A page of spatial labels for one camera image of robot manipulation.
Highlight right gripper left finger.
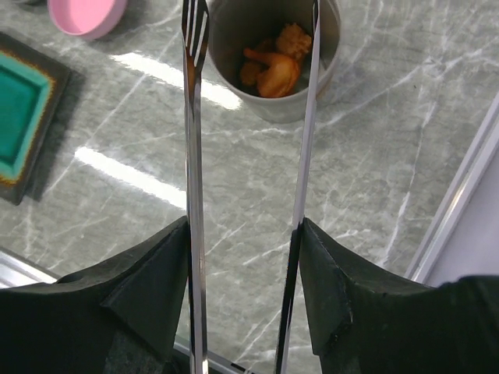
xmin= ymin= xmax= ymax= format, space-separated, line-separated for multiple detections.
xmin=1 ymin=218 xmax=188 ymax=373

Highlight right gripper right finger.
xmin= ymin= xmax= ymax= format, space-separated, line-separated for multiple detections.
xmin=299 ymin=220 xmax=498 ymax=373

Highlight orange chicken drumstick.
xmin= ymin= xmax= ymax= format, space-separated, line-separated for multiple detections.
xmin=243 ymin=48 xmax=301 ymax=98

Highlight fried chicken piece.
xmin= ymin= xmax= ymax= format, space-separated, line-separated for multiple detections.
xmin=275 ymin=23 xmax=313 ymax=62

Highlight metal tongs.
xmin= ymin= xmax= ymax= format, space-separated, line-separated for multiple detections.
xmin=182 ymin=1 xmax=320 ymax=373

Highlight brown fried nugget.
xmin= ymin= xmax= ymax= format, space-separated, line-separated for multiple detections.
xmin=239 ymin=61 xmax=266 ymax=87

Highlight square black teal plate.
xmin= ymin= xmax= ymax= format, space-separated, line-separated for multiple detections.
xmin=1 ymin=32 xmax=71 ymax=205

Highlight pink round lid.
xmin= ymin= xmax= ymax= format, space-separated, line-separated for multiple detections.
xmin=47 ymin=0 xmax=128 ymax=40

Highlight grey cylindrical container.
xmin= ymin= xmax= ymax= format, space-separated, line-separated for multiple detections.
xmin=208 ymin=1 xmax=342 ymax=123

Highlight aluminium front rail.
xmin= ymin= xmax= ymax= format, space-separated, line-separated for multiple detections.
xmin=0 ymin=247 xmax=58 ymax=288

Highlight aluminium rail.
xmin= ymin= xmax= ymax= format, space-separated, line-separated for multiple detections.
xmin=0 ymin=247 xmax=58 ymax=288
xmin=405 ymin=97 xmax=498 ymax=287

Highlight aluminium right side rail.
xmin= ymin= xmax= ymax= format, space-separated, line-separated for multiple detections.
xmin=405 ymin=97 xmax=498 ymax=287

